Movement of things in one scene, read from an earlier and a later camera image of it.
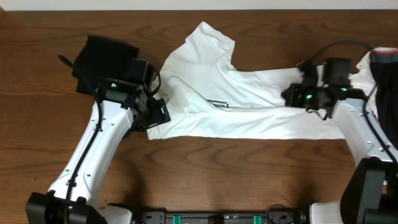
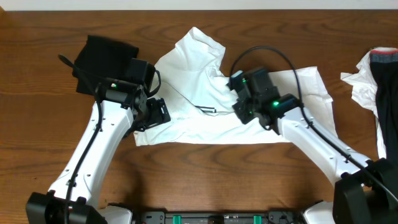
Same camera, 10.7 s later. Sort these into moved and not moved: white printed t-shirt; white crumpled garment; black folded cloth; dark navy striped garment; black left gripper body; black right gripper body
Moved: black right gripper body; white printed t-shirt
Not moved: dark navy striped garment; black folded cloth; white crumpled garment; black left gripper body
